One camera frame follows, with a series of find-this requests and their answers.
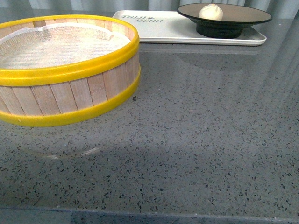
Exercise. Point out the yellow rimmed bamboo steamer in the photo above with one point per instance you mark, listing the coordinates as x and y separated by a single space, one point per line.
66 94

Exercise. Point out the white bear print tray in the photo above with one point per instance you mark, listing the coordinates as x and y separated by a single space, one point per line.
171 27

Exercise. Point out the white mesh steamer liner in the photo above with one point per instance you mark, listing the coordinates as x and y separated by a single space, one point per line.
57 44

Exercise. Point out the white steamed bun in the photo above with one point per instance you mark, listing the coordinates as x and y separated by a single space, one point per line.
211 12

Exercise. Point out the brown plate with black rim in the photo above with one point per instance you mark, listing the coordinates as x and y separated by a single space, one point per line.
235 19

